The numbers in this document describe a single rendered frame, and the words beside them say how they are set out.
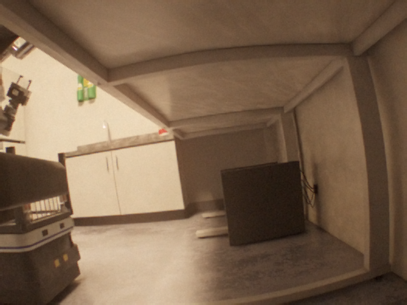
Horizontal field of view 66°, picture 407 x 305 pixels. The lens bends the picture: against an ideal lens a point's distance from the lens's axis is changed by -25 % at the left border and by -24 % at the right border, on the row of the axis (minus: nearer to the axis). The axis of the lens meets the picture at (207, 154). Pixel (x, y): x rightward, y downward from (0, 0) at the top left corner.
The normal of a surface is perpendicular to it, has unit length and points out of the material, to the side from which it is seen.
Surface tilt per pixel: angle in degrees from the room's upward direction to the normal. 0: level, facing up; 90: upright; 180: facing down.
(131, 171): 90
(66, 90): 90
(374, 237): 90
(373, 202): 90
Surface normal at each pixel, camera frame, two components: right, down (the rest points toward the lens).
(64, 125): -0.03, -0.03
